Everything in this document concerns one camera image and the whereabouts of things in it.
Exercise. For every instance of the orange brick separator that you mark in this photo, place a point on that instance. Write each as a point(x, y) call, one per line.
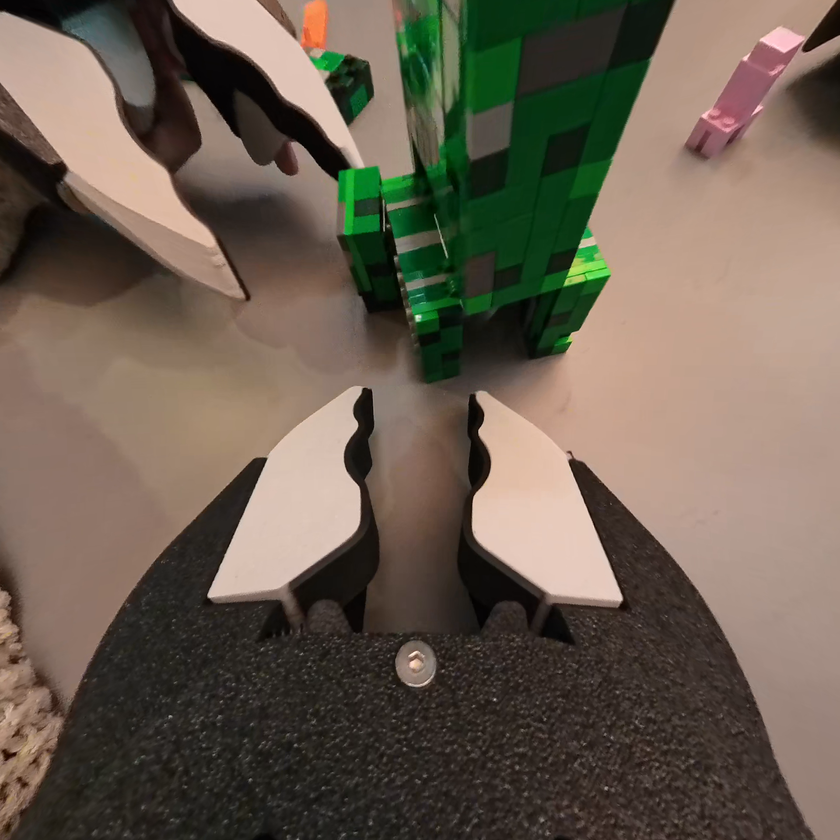
point(315, 23)

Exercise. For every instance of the tall green creeper lego model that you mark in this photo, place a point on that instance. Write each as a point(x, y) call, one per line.
point(525, 164)

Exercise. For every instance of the person's left hand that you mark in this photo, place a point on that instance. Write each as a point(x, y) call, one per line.
point(170, 111)

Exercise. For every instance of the pink lego pig figure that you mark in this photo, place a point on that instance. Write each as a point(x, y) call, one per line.
point(748, 85)

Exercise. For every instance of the small green lego cube head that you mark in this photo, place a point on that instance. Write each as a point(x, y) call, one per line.
point(351, 85)

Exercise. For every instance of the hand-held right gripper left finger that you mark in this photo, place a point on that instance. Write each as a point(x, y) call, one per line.
point(295, 518)

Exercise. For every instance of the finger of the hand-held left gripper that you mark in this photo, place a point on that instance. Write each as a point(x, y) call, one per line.
point(289, 65)
point(85, 131)

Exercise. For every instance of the person's left forearm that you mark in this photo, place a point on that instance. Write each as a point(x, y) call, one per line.
point(13, 229)

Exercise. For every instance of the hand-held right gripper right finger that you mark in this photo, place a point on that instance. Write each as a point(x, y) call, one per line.
point(541, 518)

